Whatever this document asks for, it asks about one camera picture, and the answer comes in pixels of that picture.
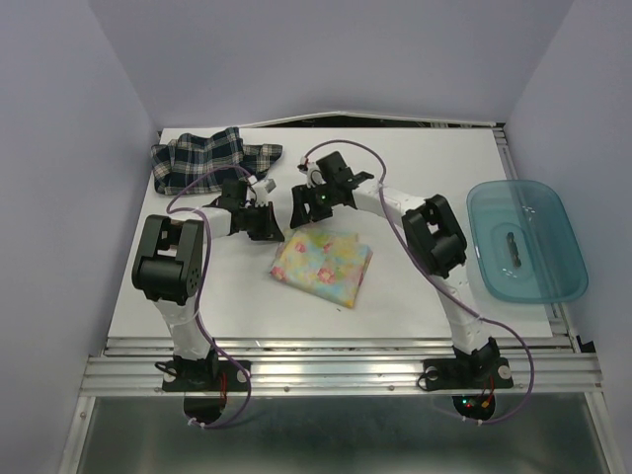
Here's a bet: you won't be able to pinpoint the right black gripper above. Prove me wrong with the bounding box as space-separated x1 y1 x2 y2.
287 182 337 229

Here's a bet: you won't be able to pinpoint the pastel tie-dye skirt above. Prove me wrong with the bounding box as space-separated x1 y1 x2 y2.
270 226 373 308

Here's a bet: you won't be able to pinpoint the navy plaid skirt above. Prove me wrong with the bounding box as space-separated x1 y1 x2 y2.
151 126 283 197

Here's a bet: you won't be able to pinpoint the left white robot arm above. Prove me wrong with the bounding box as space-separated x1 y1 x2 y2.
131 178 284 393

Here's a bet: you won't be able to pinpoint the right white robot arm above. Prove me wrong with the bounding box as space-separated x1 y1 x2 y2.
290 151 514 391

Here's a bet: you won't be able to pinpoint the teal plastic bin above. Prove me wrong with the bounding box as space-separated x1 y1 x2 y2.
466 180 589 304

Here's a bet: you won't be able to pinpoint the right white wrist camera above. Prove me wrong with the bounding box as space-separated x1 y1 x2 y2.
298 157 325 188

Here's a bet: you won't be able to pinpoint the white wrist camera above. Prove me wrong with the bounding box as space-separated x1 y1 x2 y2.
298 157 325 188
248 176 277 207

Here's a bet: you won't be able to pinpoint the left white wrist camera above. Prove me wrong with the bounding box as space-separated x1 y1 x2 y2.
248 176 277 207

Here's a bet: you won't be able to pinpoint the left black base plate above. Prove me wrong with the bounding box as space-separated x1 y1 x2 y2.
158 360 248 393

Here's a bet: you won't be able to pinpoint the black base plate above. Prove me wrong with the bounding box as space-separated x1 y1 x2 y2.
417 357 514 392
158 360 248 393

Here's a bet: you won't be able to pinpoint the aluminium frame rails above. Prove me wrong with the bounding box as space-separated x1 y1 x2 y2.
58 118 623 474

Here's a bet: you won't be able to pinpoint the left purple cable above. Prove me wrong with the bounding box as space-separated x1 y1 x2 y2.
165 165 261 430

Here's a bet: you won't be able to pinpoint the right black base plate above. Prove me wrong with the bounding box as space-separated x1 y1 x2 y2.
417 357 514 392

